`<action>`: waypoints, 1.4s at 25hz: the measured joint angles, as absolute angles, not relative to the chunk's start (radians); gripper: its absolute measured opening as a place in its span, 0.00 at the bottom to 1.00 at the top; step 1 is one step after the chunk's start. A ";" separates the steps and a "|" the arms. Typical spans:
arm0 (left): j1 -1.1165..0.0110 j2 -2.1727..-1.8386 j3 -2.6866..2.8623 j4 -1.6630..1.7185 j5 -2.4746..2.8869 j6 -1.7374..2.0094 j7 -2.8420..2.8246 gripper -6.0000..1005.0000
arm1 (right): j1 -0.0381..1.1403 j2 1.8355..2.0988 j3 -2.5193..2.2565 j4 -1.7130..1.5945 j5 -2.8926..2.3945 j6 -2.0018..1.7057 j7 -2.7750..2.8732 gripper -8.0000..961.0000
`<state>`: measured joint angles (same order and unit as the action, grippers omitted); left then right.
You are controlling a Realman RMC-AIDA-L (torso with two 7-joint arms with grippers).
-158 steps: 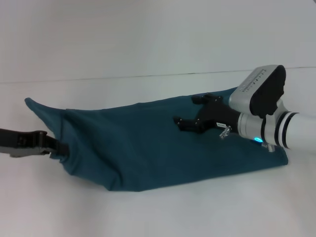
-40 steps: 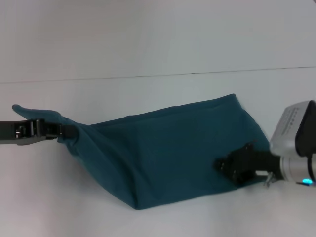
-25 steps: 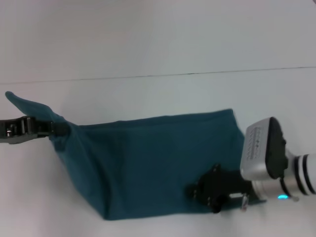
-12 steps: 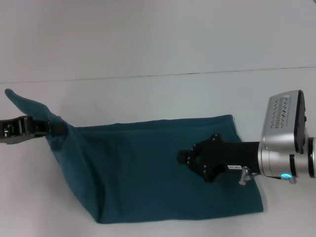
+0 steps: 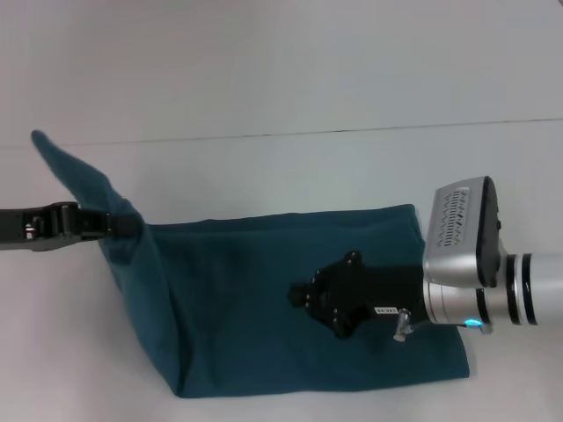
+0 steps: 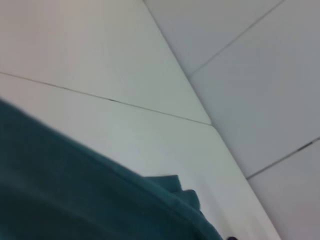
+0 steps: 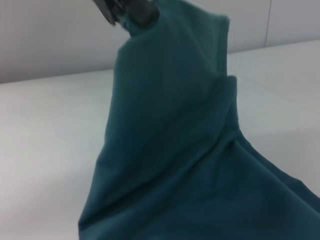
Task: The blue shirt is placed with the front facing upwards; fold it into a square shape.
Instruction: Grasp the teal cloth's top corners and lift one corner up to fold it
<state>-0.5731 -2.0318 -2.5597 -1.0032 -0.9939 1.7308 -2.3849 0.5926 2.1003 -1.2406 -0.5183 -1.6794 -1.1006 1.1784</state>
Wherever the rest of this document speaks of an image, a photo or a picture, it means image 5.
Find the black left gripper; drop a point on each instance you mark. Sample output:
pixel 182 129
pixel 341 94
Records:
pixel 39 226

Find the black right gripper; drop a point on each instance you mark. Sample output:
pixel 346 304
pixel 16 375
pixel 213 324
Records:
pixel 374 290

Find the teal blue printed t-shirt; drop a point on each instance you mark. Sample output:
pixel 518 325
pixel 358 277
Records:
pixel 264 285

